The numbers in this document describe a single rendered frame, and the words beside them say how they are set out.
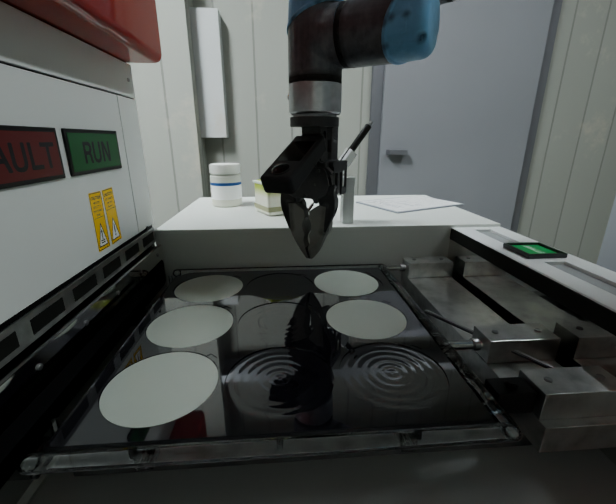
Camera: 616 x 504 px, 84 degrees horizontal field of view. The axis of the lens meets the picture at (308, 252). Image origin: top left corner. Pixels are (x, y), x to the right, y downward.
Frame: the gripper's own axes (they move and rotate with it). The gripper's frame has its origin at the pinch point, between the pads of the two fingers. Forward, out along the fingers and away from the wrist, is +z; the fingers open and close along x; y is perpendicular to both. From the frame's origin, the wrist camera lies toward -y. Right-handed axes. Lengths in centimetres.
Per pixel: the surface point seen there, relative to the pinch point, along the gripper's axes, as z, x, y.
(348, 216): -3.5, -2.3, 12.3
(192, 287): 4.4, 14.1, -11.1
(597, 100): -42, -89, 262
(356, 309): 4.4, -10.5, -7.1
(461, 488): 12.3, -25.0, -20.6
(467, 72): -57, -9, 208
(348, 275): 4.3, -5.7, 3.5
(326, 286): 4.3, -4.2, -2.2
